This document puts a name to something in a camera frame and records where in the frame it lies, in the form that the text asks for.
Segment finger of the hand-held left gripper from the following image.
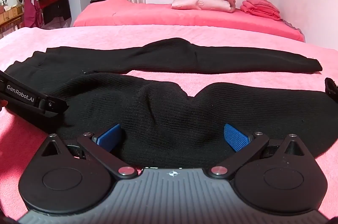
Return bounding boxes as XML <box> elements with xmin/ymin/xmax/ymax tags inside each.
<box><xmin>39</xmin><ymin>93</ymin><xmax>70</xmax><ymax>117</ymax></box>

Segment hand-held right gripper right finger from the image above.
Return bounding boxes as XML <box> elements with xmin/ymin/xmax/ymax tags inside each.
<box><xmin>207</xmin><ymin>123</ymin><xmax>307</xmax><ymax>178</ymax></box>

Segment pink fleece bed cover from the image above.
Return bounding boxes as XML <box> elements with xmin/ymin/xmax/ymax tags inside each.
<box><xmin>0</xmin><ymin>25</ymin><xmax>338</xmax><ymax>222</ymax></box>

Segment black knit pants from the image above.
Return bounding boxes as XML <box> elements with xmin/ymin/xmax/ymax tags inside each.
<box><xmin>5</xmin><ymin>37</ymin><xmax>338</xmax><ymax>169</ymax></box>

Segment magenta hanging garment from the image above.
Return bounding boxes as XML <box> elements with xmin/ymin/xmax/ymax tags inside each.
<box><xmin>23</xmin><ymin>0</ymin><xmax>44</xmax><ymax>29</ymax></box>

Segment wooden drawer unit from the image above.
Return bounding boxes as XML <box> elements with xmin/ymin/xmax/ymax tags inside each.
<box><xmin>0</xmin><ymin>5</ymin><xmax>25</xmax><ymax>38</ymax></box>

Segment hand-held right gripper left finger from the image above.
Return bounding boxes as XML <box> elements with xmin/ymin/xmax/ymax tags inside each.
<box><xmin>40</xmin><ymin>123</ymin><xmax>138</xmax><ymax>178</ymax></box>

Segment bed with coral sheet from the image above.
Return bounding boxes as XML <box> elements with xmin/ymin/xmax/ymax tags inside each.
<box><xmin>73</xmin><ymin>0</ymin><xmax>306</xmax><ymax>43</ymax></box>

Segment folded coral blanket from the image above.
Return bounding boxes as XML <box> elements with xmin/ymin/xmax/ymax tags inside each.
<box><xmin>240</xmin><ymin>0</ymin><xmax>281</xmax><ymax>21</ymax></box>

